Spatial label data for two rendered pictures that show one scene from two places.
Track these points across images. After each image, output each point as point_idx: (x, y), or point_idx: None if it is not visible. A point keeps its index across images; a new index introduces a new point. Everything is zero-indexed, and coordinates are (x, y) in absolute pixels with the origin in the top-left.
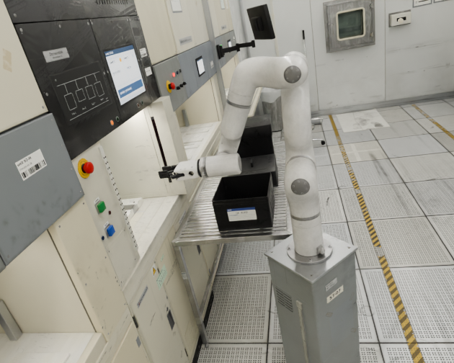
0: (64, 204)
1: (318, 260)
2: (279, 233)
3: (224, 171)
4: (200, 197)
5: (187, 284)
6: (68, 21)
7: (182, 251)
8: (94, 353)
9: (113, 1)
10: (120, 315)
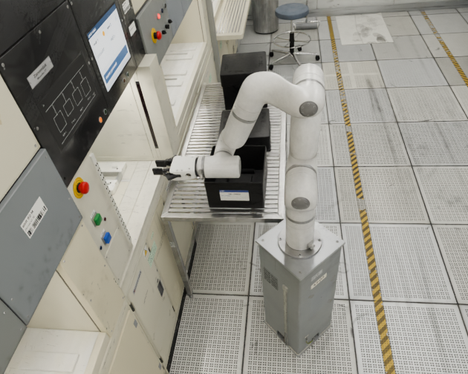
0: (66, 238)
1: (307, 255)
2: (271, 217)
3: (223, 176)
4: None
5: (175, 251)
6: (47, 18)
7: None
8: (101, 352)
9: None
10: (119, 309)
